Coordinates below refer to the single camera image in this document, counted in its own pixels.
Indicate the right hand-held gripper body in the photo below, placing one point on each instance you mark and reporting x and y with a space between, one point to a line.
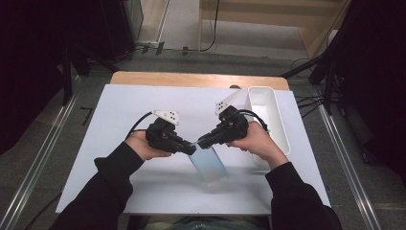
233 126

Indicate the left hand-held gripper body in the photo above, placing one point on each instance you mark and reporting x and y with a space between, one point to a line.
162 137

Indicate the clear blue phone case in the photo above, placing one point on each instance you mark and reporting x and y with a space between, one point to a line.
209 164

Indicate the white plastic container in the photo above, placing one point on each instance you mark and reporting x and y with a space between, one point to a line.
268 105

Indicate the person's left hand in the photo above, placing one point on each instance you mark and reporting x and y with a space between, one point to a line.
140 145

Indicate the person's right hand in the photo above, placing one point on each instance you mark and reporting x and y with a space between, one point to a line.
261 143

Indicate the white table sheet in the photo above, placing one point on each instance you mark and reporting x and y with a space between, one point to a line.
159 191

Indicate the person's legs in jeans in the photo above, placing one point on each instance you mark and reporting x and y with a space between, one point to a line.
204 223

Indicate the black metal stand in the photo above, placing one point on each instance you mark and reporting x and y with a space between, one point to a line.
327 83
67 80

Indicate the black curtain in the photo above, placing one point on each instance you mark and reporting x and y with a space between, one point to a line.
32 64
376 80

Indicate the light wooden frame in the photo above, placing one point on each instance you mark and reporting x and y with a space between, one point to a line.
312 38

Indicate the metal floor rail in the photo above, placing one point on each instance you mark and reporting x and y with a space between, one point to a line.
348 159
35 166

